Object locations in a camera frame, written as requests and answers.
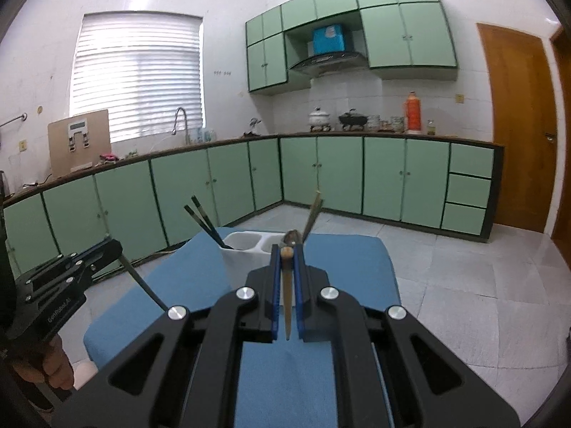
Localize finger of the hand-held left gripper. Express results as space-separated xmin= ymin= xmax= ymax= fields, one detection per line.
xmin=18 ymin=252 xmax=123 ymax=306
xmin=18 ymin=238 xmax=121 ymax=288

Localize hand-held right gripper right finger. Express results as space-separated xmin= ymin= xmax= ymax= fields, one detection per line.
xmin=294 ymin=246 xmax=521 ymax=428

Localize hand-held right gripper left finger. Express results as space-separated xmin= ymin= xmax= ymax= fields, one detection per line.
xmin=52 ymin=246 xmax=283 ymax=428

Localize wooden chopstick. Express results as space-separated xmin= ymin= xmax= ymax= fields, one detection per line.
xmin=282 ymin=246 xmax=296 ymax=341
xmin=303 ymin=191 xmax=323 ymax=242

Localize white plastic utensil holder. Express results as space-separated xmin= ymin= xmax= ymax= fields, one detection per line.
xmin=221 ymin=230 xmax=288 ymax=297

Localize person's left hand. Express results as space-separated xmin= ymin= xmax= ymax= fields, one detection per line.
xmin=12 ymin=334 xmax=76 ymax=395

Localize blue tablecloth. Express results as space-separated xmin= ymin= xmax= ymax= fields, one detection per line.
xmin=83 ymin=233 xmax=401 ymax=428

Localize cardboard box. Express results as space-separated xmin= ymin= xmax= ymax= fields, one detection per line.
xmin=47 ymin=109 xmax=111 ymax=174

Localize green lower kitchen cabinets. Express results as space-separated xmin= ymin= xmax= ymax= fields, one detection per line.
xmin=0 ymin=135 xmax=505 ymax=277

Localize green kitchen cabinets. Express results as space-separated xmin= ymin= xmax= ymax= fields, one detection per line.
xmin=245 ymin=0 xmax=459 ymax=96
xmin=0 ymin=135 xmax=505 ymax=277

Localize metal kitchen faucet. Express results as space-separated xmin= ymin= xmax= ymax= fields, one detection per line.
xmin=172 ymin=107 xmax=192 ymax=146

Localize white cooking pot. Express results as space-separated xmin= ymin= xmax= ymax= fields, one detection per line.
xmin=308 ymin=108 xmax=332 ymax=132

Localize black wok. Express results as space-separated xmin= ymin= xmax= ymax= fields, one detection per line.
xmin=338 ymin=109 xmax=369 ymax=131

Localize white window blind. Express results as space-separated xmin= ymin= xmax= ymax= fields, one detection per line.
xmin=69 ymin=12 xmax=207 ymax=144

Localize orange thermos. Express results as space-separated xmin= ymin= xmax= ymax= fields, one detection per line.
xmin=404 ymin=91 xmax=422 ymax=135

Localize black range hood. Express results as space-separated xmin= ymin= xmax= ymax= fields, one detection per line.
xmin=288 ymin=51 xmax=369 ymax=76

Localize blue box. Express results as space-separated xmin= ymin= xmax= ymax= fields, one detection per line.
xmin=311 ymin=22 xmax=346 ymax=54

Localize wooden door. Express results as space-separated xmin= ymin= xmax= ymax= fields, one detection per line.
xmin=476 ymin=22 xmax=558 ymax=235
xmin=550 ymin=20 xmax=571 ymax=272

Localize green upper kitchen cabinets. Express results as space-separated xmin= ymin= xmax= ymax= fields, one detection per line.
xmin=245 ymin=0 xmax=459 ymax=96

